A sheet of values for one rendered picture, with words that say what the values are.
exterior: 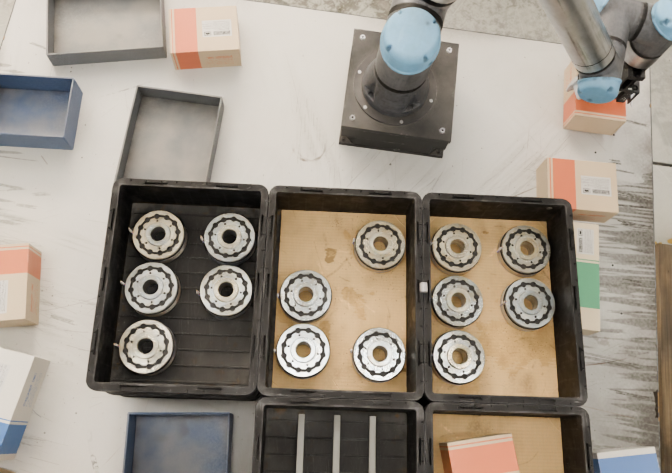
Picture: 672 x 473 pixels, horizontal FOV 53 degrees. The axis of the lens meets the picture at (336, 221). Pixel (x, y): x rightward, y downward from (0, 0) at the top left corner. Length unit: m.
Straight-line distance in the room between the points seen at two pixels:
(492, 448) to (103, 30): 1.30
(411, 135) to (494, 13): 1.29
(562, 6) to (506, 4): 1.60
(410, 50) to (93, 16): 0.84
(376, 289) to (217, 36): 0.71
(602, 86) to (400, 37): 0.39
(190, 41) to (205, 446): 0.90
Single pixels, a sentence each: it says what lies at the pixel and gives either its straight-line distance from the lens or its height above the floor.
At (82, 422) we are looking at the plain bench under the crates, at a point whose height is 0.70.
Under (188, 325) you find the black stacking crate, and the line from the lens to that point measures 1.38.
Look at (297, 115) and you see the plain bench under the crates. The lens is 1.65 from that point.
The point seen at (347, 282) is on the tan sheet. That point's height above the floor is 0.83.
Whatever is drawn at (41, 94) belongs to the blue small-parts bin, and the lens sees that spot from 1.77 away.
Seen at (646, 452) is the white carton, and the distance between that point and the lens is 1.55.
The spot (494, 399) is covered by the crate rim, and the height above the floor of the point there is 0.93.
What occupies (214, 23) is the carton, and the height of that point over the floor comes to 0.78.
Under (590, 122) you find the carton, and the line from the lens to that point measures 1.71.
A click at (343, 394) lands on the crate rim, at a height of 0.93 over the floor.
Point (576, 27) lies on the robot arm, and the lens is 1.25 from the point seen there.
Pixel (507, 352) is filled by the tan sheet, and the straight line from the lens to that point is 1.42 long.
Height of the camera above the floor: 2.17
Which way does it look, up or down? 72 degrees down
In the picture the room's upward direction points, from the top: 11 degrees clockwise
